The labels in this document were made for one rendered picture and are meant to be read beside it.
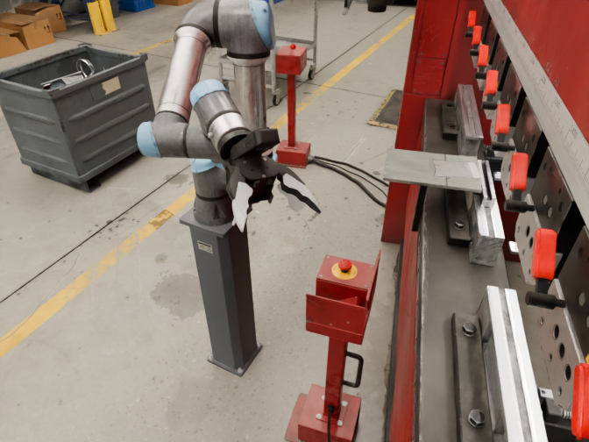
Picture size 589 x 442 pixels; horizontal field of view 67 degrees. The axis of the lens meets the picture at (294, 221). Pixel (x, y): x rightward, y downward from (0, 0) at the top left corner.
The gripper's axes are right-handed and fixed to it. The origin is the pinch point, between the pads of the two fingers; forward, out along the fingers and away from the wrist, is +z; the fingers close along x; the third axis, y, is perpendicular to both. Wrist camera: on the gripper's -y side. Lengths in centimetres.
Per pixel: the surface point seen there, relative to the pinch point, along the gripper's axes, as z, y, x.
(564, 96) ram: 8.4, -29.1, -33.0
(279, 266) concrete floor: -59, 142, -73
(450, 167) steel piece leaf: -16, 18, -70
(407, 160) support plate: -25, 23, -62
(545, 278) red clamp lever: 28.2, -19.1, -15.8
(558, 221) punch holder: 22.7, -20.8, -23.7
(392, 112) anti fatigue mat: -179, 157, -256
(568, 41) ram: 1.7, -33.3, -36.9
